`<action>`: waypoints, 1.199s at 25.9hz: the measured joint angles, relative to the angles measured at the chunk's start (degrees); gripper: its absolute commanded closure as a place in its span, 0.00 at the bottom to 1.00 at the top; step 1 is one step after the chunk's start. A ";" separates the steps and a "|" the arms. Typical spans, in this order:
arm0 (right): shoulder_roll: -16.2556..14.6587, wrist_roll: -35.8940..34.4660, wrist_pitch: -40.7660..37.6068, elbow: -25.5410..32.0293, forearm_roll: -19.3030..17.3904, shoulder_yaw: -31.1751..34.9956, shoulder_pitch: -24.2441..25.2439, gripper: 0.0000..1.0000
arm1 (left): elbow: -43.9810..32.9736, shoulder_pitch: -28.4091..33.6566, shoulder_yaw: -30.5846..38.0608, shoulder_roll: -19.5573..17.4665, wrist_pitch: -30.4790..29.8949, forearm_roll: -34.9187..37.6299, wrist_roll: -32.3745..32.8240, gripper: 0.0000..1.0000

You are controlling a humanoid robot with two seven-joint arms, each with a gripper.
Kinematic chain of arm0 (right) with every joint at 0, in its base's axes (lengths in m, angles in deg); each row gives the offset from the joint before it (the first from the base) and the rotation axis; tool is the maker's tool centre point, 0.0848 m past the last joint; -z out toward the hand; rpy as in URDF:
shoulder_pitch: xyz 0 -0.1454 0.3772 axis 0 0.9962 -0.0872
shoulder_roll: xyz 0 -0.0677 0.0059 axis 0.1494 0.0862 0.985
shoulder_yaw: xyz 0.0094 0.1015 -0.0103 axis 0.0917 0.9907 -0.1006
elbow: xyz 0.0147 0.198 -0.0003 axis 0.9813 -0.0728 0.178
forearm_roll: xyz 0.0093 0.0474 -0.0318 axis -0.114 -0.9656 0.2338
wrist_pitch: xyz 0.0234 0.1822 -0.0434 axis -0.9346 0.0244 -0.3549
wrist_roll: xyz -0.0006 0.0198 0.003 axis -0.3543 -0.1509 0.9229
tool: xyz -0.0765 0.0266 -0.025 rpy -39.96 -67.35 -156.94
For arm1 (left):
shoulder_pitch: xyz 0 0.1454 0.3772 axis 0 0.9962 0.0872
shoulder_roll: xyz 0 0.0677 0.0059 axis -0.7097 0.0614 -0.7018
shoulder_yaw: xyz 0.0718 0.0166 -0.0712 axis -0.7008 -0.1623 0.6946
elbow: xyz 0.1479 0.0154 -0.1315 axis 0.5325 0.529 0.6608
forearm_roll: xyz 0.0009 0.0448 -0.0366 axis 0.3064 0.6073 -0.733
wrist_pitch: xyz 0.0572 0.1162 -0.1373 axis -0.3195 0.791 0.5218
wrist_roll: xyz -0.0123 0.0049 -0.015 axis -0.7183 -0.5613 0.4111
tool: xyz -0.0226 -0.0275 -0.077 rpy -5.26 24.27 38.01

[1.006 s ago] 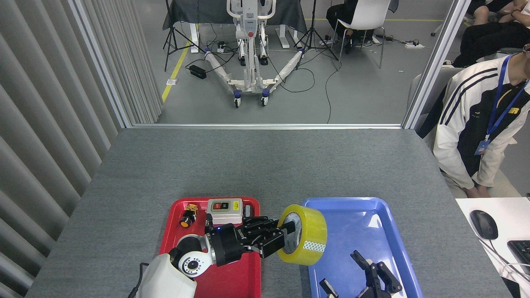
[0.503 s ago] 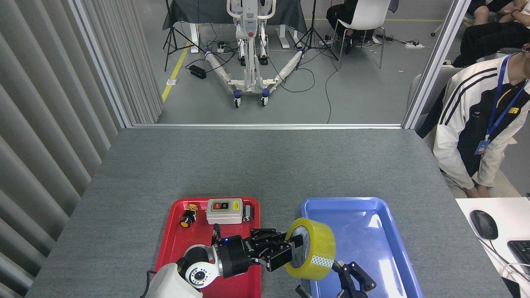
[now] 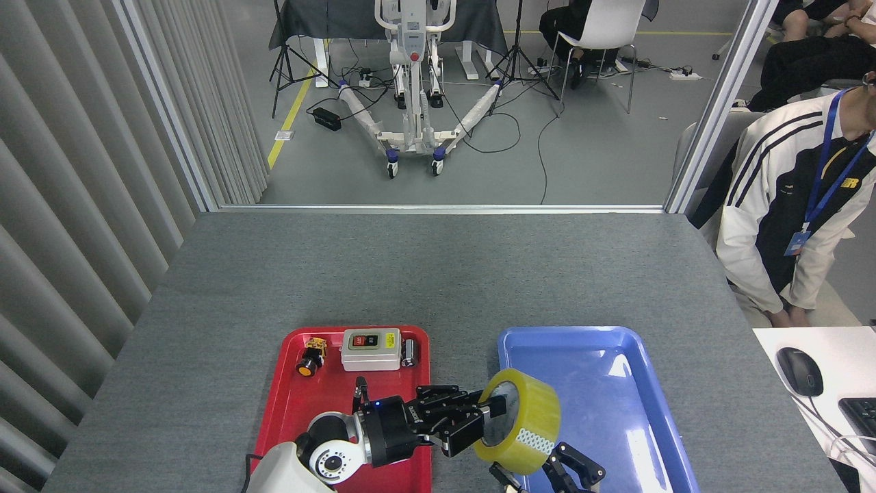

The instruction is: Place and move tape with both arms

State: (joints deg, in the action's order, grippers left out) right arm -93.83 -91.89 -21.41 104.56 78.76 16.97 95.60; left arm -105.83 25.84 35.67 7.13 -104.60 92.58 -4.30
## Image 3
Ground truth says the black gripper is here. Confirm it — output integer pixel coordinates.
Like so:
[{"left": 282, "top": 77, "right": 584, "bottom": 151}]
[{"left": 359, "top": 384, "right": 607, "bottom": 493}]

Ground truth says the yellow tape roll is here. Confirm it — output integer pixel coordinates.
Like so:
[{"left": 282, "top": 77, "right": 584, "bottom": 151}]
[{"left": 474, "top": 368, "right": 562, "bottom": 477}]

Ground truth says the blue plastic tray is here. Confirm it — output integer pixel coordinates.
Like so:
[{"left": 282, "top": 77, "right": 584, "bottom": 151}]
[{"left": 497, "top": 326, "right": 700, "bottom": 493}]

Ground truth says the red plastic tray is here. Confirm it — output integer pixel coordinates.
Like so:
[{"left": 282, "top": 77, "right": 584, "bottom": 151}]
[{"left": 250, "top": 325, "right": 433, "bottom": 493}]

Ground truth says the yellow push button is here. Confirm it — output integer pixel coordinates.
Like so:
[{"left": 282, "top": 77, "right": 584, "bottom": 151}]
[{"left": 296, "top": 337, "right": 328, "bottom": 377}]

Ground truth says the black computer mouse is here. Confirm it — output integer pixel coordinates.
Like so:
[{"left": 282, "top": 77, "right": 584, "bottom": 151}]
[{"left": 776, "top": 347, "right": 825, "bottom": 398}]

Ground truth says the white stand on wheels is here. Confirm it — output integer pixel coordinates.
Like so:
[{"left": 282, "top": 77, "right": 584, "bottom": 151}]
[{"left": 337, "top": 0, "right": 511, "bottom": 180}]

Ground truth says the person in white jacket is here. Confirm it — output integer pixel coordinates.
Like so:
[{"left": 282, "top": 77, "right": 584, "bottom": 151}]
[{"left": 715, "top": 68, "right": 876, "bottom": 328}]

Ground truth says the white desk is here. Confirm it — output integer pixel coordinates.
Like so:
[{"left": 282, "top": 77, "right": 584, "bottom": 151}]
[{"left": 753, "top": 326, "right": 876, "bottom": 493}]

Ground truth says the black keyboard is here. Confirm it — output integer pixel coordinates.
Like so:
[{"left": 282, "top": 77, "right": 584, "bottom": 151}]
[{"left": 838, "top": 397, "right": 876, "bottom": 456}]

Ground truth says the grey chair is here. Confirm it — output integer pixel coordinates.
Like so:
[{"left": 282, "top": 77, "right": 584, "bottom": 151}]
[{"left": 672, "top": 111, "right": 767, "bottom": 227}]

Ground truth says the black tripod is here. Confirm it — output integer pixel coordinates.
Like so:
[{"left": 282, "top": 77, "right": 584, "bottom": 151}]
[
  {"left": 486, "top": 0, "right": 562, "bottom": 103},
  {"left": 269, "top": 0, "right": 339, "bottom": 118}
]

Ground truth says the seated person in black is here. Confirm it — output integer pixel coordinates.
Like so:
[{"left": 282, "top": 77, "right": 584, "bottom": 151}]
[{"left": 539, "top": 0, "right": 661, "bottom": 90}]

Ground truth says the white chair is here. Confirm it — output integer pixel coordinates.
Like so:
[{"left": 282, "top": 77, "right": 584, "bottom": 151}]
[{"left": 547, "top": 0, "right": 647, "bottom": 114}]

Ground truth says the table with black cloth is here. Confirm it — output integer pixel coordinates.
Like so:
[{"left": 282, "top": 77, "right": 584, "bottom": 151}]
[{"left": 268, "top": 0, "right": 508, "bottom": 88}]

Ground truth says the person with black trousers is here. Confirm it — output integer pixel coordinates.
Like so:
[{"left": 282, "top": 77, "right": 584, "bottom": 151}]
[{"left": 749, "top": 0, "right": 876, "bottom": 114}]

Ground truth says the grey pleated panel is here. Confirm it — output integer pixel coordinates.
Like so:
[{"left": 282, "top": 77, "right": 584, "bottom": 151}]
[{"left": 0, "top": 0, "right": 269, "bottom": 493}]

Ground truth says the grey switch box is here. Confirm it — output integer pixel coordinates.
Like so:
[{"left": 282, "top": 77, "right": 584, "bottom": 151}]
[{"left": 341, "top": 328, "right": 402, "bottom": 372}]

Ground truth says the silver frame rail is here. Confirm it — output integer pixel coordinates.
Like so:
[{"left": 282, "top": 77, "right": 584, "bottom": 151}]
[{"left": 218, "top": 203, "right": 666, "bottom": 214}]

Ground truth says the black floor cable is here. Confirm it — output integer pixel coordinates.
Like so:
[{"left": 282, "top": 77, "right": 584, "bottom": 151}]
[{"left": 537, "top": 103, "right": 566, "bottom": 205}]

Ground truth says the white cable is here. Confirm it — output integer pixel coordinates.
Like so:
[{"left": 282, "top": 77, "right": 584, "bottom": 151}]
[{"left": 794, "top": 394, "right": 876, "bottom": 473}]

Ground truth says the silver frame post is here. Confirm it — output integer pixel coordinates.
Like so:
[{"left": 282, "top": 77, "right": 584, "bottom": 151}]
[
  {"left": 664, "top": 0, "right": 781, "bottom": 214},
  {"left": 113, "top": 0, "right": 220, "bottom": 213}
]

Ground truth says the blue lanyard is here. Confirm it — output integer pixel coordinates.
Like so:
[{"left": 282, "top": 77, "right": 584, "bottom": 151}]
[{"left": 801, "top": 89, "right": 876, "bottom": 233}]

